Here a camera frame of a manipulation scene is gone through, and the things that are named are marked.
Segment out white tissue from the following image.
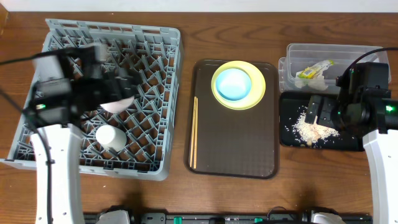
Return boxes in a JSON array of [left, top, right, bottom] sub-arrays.
[[294, 75, 328, 91]]

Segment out pale green cup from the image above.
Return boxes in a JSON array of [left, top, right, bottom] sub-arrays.
[[95, 124, 127, 152]]

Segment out leftover rice food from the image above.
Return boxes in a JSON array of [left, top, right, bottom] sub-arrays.
[[283, 106, 340, 147]]

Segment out green snack wrapper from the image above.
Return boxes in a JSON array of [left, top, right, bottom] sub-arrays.
[[296, 60, 334, 79]]

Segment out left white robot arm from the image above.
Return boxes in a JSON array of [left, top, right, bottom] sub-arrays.
[[22, 44, 142, 223]]

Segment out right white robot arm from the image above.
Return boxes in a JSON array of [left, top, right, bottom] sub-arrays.
[[305, 95, 397, 223]]

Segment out black waste tray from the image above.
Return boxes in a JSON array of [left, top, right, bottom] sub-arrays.
[[279, 91, 363, 152]]

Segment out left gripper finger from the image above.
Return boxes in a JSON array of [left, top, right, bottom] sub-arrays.
[[111, 79, 139, 100], [116, 68, 142, 85]]

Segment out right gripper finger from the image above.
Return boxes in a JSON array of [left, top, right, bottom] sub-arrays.
[[305, 95, 323, 124], [317, 101, 336, 128]]

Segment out yellow round plate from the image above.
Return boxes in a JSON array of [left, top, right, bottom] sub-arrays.
[[211, 60, 266, 110]]

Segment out dark brown serving tray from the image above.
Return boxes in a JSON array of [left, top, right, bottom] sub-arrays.
[[185, 59, 280, 179]]

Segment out light blue bowl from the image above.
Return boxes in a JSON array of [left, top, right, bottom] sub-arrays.
[[215, 68, 252, 101]]

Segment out grey plastic dishwasher rack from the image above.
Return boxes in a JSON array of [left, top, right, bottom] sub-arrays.
[[3, 19, 183, 181]]

